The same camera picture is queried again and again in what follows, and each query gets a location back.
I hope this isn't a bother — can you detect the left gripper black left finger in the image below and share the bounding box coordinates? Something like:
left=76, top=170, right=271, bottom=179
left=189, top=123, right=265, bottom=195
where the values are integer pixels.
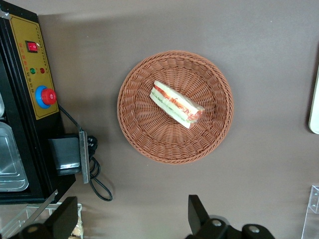
left=21, top=196, right=79, bottom=239

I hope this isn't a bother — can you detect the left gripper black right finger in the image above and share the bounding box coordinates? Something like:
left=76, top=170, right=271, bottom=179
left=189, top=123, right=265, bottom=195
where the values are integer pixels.
left=184, top=195, right=241, bottom=239

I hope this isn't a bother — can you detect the triangle sandwich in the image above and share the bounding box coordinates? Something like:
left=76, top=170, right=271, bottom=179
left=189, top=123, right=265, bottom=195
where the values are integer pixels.
left=149, top=80, right=205, bottom=129

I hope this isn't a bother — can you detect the silver foil tray in machine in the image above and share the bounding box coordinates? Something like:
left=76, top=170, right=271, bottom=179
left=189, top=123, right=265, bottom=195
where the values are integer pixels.
left=0, top=121, right=29, bottom=192

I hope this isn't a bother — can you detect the round brown wicker basket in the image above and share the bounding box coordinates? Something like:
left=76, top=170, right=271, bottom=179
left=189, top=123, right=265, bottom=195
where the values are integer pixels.
left=117, top=50, right=235, bottom=165

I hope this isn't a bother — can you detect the cream plastic serving tray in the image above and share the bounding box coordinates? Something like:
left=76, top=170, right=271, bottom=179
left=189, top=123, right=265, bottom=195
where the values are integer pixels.
left=308, top=72, right=319, bottom=135

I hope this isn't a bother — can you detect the clear bag of fried snacks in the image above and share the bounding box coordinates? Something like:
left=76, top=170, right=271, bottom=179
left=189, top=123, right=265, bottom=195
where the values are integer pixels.
left=71, top=216, right=84, bottom=237

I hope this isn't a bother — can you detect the clear acrylic bottle rack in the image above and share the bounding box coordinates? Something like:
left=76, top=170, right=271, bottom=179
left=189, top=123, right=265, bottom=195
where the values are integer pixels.
left=300, top=184, right=319, bottom=239

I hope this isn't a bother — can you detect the black sealing machine yellow panel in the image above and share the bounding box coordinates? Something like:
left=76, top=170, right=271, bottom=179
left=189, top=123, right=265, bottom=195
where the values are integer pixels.
left=0, top=0, right=91, bottom=235

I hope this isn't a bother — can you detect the white wire rack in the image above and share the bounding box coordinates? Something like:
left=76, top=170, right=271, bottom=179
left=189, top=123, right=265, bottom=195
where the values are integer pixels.
left=0, top=203, right=83, bottom=239

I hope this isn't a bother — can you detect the black machine power cable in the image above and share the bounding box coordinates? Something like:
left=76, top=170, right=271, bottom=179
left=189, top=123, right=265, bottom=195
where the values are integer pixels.
left=58, top=104, right=113, bottom=202

